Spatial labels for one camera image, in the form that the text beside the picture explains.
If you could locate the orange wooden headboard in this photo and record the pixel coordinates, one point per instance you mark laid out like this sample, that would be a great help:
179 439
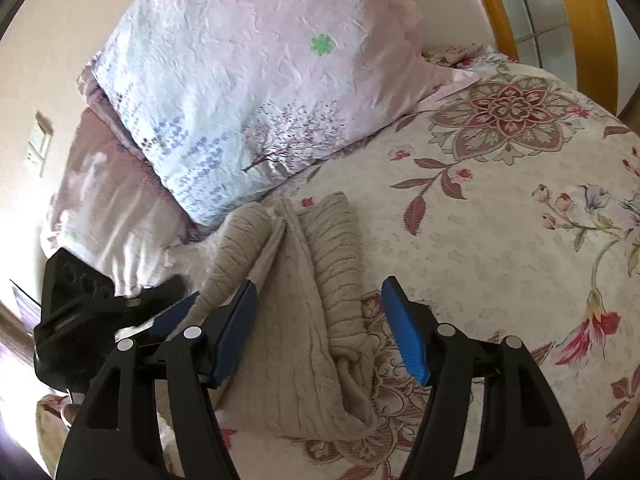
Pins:
573 39

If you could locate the white wall switch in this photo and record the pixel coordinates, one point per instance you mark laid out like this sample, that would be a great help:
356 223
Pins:
39 141

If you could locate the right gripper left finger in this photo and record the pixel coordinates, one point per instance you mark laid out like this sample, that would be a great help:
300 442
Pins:
116 434

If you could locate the beige knitted sweater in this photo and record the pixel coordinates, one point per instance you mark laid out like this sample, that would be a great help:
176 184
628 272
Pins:
307 369

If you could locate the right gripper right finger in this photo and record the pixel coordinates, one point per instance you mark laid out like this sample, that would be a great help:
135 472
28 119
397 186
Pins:
491 413

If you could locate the cream floral bed sheet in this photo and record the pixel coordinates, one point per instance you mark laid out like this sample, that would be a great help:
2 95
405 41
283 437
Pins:
510 208

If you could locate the pink floral pillow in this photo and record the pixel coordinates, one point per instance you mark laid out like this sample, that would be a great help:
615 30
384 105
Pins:
227 99

